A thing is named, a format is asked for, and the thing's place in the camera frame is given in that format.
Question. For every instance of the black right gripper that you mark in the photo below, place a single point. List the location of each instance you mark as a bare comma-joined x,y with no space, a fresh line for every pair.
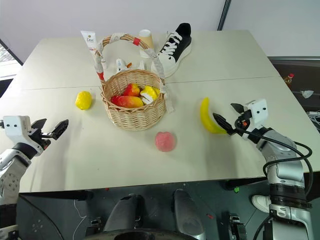
242,122

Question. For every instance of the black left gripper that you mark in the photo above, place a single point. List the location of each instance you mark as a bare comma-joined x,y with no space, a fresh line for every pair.
41,138

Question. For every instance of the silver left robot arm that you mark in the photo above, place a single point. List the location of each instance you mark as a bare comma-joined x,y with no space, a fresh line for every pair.
11,170

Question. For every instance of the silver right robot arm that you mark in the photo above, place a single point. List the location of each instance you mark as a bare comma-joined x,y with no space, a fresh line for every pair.
285,170

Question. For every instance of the wicker basket with handle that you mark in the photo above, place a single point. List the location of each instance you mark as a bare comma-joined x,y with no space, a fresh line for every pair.
136,117

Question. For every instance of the yellow lemon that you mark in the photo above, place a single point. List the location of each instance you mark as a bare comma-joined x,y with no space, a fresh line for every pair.
83,100

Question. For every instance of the amber bottle with red cap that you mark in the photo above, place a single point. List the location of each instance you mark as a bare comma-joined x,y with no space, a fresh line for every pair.
289,80

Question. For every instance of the pink peach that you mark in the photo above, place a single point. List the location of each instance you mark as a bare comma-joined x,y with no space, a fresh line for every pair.
166,142

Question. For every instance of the crumpled white paper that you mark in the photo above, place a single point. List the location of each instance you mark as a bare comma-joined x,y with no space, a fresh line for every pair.
307,93

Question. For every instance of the large red yellow mango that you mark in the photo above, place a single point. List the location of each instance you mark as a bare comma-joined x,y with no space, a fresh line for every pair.
127,101

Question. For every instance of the black and white sneaker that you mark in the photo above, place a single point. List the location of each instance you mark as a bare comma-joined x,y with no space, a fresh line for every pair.
175,53

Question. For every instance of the yellow white peeled banana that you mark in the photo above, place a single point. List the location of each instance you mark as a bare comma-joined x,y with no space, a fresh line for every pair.
149,93

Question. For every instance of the small red yellow mango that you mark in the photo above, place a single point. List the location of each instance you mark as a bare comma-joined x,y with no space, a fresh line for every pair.
132,90

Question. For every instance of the white shoe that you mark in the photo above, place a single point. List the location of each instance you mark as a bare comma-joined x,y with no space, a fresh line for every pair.
260,204

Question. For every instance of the white Dove tube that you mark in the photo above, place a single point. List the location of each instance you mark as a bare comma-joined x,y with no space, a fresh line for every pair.
90,40

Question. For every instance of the dark metal pole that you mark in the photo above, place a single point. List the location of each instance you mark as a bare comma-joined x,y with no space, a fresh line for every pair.
224,15

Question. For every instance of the dark rounded shape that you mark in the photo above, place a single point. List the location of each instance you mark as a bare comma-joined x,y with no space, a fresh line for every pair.
123,212
187,212

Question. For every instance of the brown paper cup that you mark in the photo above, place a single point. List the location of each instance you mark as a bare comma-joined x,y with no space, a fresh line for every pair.
147,37

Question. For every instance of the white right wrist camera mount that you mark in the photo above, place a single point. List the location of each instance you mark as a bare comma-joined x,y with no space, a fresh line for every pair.
258,111

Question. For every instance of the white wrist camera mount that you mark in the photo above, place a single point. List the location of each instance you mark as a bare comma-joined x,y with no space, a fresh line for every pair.
258,111
15,127

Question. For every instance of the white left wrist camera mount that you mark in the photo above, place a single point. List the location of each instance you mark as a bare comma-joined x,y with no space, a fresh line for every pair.
15,127

